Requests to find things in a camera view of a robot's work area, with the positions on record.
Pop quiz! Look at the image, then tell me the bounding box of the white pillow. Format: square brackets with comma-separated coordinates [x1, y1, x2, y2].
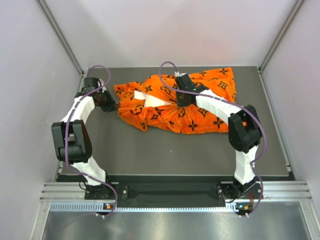
[134, 90, 176, 108]

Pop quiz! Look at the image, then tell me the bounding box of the orange patterned pillowcase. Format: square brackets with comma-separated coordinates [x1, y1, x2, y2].
[113, 74, 228, 135]

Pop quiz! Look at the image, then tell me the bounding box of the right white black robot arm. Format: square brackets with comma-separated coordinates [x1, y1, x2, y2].
[175, 72, 262, 203]

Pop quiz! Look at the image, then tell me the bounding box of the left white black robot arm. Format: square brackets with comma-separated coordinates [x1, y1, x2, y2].
[51, 77, 117, 200]

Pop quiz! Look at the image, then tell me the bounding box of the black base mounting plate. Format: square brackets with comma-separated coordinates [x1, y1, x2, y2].
[84, 174, 262, 208]

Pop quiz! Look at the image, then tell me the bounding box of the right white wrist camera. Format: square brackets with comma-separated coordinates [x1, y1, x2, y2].
[174, 71, 188, 78]

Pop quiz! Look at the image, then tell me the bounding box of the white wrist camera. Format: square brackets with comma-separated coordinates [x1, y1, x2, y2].
[98, 78, 106, 91]
[174, 71, 188, 78]

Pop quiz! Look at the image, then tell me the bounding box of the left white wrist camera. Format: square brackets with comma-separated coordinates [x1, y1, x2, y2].
[98, 78, 106, 91]

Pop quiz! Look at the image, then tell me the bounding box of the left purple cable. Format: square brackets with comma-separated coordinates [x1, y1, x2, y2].
[64, 64, 118, 216]

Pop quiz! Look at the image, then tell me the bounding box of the purple cable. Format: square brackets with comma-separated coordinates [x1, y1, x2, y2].
[64, 64, 118, 216]
[158, 61, 268, 216]

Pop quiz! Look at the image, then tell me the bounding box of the aluminium frame rail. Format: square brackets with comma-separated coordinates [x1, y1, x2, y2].
[40, 181, 312, 202]

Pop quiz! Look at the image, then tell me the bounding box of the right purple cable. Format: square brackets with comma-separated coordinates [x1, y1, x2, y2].
[158, 61, 268, 216]

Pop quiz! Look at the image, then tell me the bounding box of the left aluminium corner post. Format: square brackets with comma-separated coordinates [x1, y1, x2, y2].
[36, 0, 84, 75]

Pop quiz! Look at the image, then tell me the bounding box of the aluminium corner post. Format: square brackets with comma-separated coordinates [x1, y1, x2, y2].
[258, 0, 306, 74]
[36, 0, 84, 75]

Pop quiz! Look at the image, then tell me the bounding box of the grey slotted cable duct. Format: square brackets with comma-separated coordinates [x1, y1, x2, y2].
[49, 201, 254, 213]

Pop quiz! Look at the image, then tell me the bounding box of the right aluminium corner post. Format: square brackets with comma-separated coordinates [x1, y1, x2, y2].
[258, 0, 306, 74]

